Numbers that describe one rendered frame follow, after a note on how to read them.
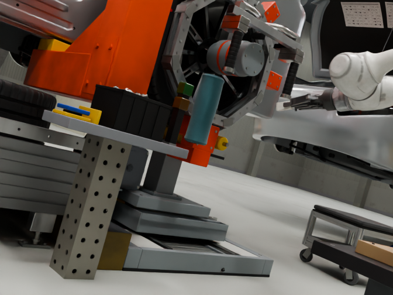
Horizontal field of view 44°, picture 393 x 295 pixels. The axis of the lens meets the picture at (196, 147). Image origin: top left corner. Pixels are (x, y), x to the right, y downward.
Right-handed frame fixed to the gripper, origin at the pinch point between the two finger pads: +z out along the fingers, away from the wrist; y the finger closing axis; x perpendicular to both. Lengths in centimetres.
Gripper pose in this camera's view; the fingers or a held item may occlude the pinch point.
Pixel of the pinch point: (285, 105)
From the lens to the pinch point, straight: 183.6
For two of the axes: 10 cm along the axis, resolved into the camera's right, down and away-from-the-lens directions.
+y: -6.6, -1.9, -7.3
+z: -7.5, 0.6, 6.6
